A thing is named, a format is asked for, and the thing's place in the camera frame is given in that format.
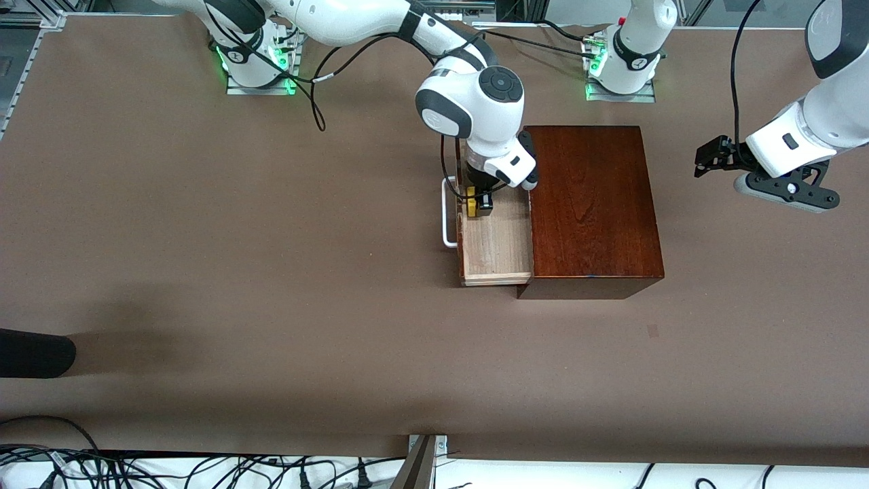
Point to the brown paper table cover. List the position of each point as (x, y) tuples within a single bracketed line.
[(339, 339)]

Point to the yellow cube block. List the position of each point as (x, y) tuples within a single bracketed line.
[(470, 210)]

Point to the light wood drawer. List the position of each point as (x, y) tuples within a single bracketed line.
[(495, 244)]

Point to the aluminium profile beam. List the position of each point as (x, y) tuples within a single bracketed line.
[(415, 468)]

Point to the black ribbed foam cylinder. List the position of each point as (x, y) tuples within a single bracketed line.
[(34, 353)]

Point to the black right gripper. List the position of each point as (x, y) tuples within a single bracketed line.
[(479, 181)]

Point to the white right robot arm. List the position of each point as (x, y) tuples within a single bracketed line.
[(468, 102)]

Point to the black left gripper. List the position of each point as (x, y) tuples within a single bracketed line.
[(729, 156)]

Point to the white power strip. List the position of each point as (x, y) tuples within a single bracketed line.
[(468, 8)]

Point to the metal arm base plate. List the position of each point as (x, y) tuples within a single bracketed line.
[(234, 87), (645, 97)]

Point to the dark brown wooden cabinet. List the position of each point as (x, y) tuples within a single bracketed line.
[(590, 204)]

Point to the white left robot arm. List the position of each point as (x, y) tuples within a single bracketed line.
[(835, 109)]

